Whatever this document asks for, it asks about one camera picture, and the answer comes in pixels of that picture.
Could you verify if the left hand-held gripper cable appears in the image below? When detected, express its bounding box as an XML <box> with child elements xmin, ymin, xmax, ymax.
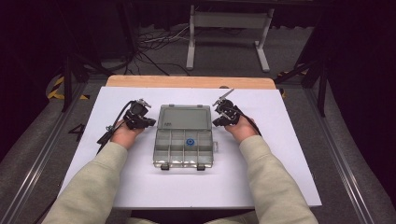
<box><xmin>96</xmin><ymin>100</ymin><xmax>135</xmax><ymax>155</ymax></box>

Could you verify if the person's right hand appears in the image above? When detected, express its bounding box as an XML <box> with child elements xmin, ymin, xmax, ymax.
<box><xmin>224</xmin><ymin>115</ymin><xmax>260</xmax><ymax>145</ymax></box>

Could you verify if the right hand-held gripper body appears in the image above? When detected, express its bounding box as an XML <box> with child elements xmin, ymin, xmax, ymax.
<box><xmin>212</xmin><ymin>88</ymin><xmax>242</xmax><ymax>127</ymax></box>

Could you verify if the white metal stand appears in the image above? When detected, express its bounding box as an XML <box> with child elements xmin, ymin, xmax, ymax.
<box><xmin>185</xmin><ymin>4</ymin><xmax>276</xmax><ymax>73</ymax></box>

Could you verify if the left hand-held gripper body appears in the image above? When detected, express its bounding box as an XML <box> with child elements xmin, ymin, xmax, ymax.
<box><xmin>122</xmin><ymin>98</ymin><xmax>152</xmax><ymax>130</ymax></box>

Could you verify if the clear plastic compartment box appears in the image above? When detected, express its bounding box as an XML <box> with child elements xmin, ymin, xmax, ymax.
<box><xmin>152</xmin><ymin>104</ymin><xmax>219</xmax><ymax>172</ymax></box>

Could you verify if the person's left hand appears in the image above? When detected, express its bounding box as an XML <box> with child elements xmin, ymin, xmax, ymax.
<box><xmin>110</xmin><ymin>119</ymin><xmax>145</xmax><ymax>150</ymax></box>

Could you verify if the yellow black floor tape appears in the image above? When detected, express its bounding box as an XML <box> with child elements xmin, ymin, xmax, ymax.
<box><xmin>46</xmin><ymin>76</ymin><xmax>91</xmax><ymax>101</ymax></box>

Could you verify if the wooden table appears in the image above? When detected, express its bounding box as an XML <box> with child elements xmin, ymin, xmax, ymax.
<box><xmin>106</xmin><ymin>75</ymin><xmax>277</xmax><ymax>91</ymax></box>

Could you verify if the hand-held gripper cable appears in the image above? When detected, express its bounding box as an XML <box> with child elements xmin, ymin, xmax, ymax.
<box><xmin>235</xmin><ymin>105</ymin><xmax>263</xmax><ymax>137</ymax></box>
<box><xmin>96</xmin><ymin>100</ymin><xmax>135</xmax><ymax>155</ymax></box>

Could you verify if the metal floor rail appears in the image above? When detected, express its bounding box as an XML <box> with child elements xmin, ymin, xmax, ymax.
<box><xmin>0</xmin><ymin>83</ymin><xmax>90</xmax><ymax>224</ymax></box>
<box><xmin>303</xmin><ymin>87</ymin><xmax>375</xmax><ymax>224</ymax></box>

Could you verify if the bundle of floor cables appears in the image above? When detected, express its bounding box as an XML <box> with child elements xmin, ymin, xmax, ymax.
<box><xmin>124</xmin><ymin>24</ymin><xmax>192</xmax><ymax>77</ymax></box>

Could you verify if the right hand-held gripper cable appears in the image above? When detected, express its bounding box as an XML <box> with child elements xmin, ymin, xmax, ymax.
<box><xmin>235</xmin><ymin>105</ymin><xmax>263</xmax><ymax>137</ymax></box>

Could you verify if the white board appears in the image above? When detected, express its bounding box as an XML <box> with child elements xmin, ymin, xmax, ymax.
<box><xmin>55</xmin><ymin>86</ymin><xmax>322</xmax><ymax>210</ymax></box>

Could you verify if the black tripod stand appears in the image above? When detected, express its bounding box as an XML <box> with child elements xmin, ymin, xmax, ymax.
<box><xmin>274</xmin><ymin>18</ymin><xmax>331</xmax><ymax>118</ymax></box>
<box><xmin>60</xmin><ymin>52</ymin><xmax>106</xmax><ymax>113</ymax></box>

